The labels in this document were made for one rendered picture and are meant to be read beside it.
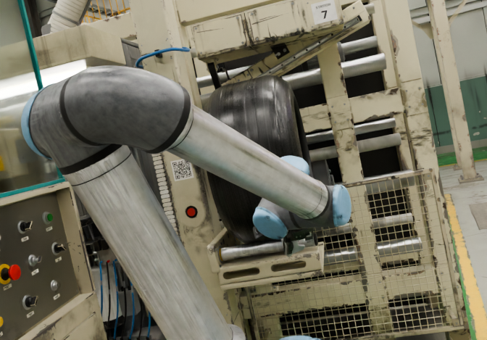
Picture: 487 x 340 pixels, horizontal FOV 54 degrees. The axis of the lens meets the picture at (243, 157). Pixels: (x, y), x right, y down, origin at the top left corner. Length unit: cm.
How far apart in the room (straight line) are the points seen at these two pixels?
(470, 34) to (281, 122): 962
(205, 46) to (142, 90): 134
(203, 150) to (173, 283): 24
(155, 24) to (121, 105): 115
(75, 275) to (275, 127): 80
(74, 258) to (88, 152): 95
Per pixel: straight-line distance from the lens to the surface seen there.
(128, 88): 69
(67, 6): 230
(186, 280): 87
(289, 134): 151
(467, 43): 1099
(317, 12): 198
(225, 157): 79
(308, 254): 165
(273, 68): 209
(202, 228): 179
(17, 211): 150
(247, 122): 152
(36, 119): 80
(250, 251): 169
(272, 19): 199
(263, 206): 114
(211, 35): 202
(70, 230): 167
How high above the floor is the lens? 131
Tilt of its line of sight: 3 degrees down
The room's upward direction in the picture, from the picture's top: 12 degrees counter-clockwise
